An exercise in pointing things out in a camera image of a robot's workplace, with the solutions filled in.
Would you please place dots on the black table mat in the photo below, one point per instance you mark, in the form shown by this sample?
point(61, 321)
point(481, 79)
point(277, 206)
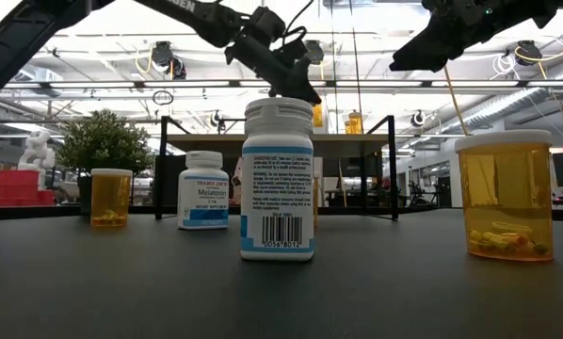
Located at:
point(168, 292)

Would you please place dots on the artificial green potted plant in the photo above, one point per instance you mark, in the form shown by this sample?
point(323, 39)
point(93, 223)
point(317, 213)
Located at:
point(103, 141)

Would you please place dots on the large orange pill bottle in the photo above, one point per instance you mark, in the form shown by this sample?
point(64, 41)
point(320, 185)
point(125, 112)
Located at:
point(505, 198)
point(110, 198)

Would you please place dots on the white blue-label supplement bottle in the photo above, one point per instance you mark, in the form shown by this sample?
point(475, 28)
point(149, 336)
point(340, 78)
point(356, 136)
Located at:
point(203, 193)
point(277, 188)

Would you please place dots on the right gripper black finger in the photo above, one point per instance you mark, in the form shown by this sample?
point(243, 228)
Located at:
point(427, 56)
point(432, 35)

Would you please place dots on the wooden shelf black metal legs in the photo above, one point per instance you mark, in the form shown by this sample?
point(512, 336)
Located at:
point(215, 143)

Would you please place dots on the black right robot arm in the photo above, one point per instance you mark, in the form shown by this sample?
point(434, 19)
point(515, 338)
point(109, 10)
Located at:
point(545, 11)

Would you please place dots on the red plastic box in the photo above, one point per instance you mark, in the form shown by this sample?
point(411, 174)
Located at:
point(18, 188)

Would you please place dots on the white figure sculpture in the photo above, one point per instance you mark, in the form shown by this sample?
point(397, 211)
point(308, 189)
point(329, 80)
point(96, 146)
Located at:
point(36, 153)

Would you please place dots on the long ceiling light fixture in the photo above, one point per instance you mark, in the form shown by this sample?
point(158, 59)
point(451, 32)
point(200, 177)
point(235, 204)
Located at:
point(192, 84)

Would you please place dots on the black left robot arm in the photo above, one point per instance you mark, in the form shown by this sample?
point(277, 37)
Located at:
point(13, 37)

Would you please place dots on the silver ventilation duct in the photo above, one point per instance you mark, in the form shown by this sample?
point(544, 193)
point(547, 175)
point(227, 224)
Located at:
point(512, 110)

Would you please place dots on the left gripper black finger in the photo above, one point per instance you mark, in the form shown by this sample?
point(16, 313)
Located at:
point(302, 66)
point(295, 87)

